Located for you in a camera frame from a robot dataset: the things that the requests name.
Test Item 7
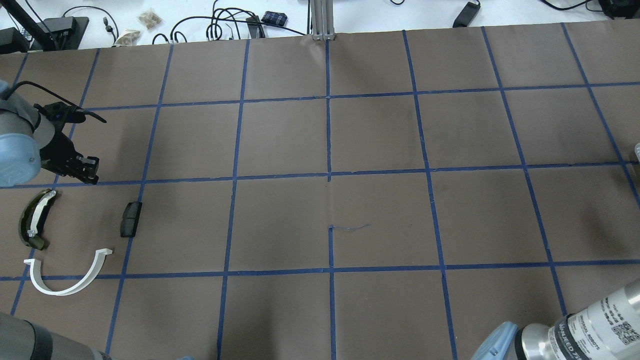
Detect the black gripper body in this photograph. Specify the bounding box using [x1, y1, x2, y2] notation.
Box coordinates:
[39, 132, 99, 185]

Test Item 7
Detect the dark curved brake shoe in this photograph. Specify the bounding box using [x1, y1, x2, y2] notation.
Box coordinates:
[18, 188, 58, 251]

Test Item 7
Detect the dark grey brake pad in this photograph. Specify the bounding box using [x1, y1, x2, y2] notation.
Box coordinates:
[119, 202, 143, 239]

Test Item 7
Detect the white curved plastic arc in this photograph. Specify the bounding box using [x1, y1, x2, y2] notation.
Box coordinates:
[23, 247, 114, 297]

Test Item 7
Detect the black monitor stand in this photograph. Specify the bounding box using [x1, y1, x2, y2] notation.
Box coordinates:
[0, 0, 90, 51]

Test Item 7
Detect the small bag of parts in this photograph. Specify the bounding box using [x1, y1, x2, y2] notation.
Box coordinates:
[113, 29, 141, 47]
[137, 8, 163, 30]

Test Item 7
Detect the black power adapter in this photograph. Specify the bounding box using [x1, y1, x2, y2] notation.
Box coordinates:
[452, 0, 482, 28]

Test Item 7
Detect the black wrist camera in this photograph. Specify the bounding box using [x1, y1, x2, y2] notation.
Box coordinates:
[33, 101, 107, 125]

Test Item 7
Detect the aluminium frame post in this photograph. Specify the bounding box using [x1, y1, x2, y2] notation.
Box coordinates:
[309, 0, 336, 41]

